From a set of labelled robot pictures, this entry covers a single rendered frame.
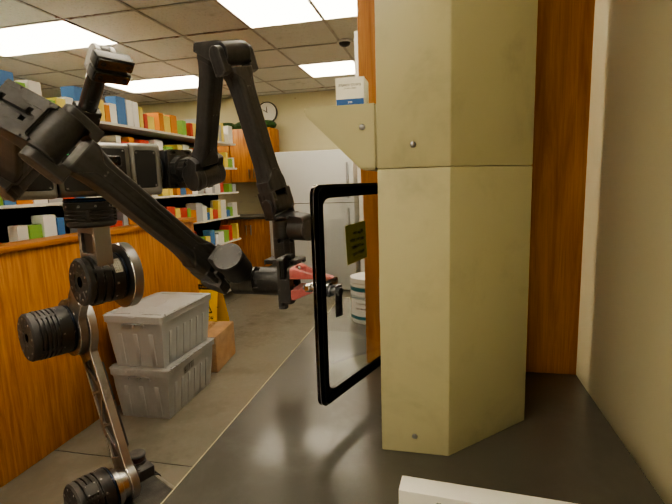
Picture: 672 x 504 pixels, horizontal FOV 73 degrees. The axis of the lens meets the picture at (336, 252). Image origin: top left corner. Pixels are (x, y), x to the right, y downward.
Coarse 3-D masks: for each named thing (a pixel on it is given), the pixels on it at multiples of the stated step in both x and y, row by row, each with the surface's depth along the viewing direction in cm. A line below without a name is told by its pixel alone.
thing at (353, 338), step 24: (312, 192) 76; (312, 216) 76; (336, 216) 82; (360, 216) 89; (312, 240) 77; (336, 240) 82; (360, 240) 89; (312, 264) 78; (336, 264) 83; (360, 264) 90; (360, 288) 91; (360, 312) 91; (336, 336) 84; (360, 336) 92; (336, 360) 85; (360, 360) 92; (336, 384) 85
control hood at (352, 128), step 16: (304, 112) 72; (320, 112) 71; (336, 112) 70; (352, 112) 70; (368, 112) 69; (320, 128) 71; (336, 128) 71; (352, 128) 70; (368, 128) 69; (336, 144) 71; (352, 144) 70; (368, 144) 70; (352, 160) 71; (368, 160) 70
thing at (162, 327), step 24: (120, 312) 275; (144, 312) 274; (168, 312) 271; (192, 312) 297; (120, 336) 271; (144, 336) 268; (168, 336) 272; (192, 336) 300; (120, 360) 276; (144, 360) 272; (168, 360) 274
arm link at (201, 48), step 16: (208, 48) 110; (224, 48) 107; (240, 48) 110; (208, 64) 113; (240, 64) 113; (208, 80) 116; (208, 96) 119; (208, 112) 121; (208, 128) 124; (208, 144) 127; (192, 160) 129; (208, 160) 131; (192, 176) 132; (224, 176) 138
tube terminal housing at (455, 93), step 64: (384, 0) 66; (448, 0) 64; (512, 0) 71; (384, 64) 68; (448, 64) 66; (512, 64) 72; (384, 128) 69; (448, 128) 67; (512, 128) 74; (384, 192) 70; (448, 192) 68; (512, 192) 76; (384, 256) 72; (448, 256) 70; (512, 256) 78; (384, 320) 74; (448, 320) 71; (512, 320) 80; (384, 384) 75; (448, 384) 73; (512, 384) 82; (384, 448) 77; (448, 448) 75
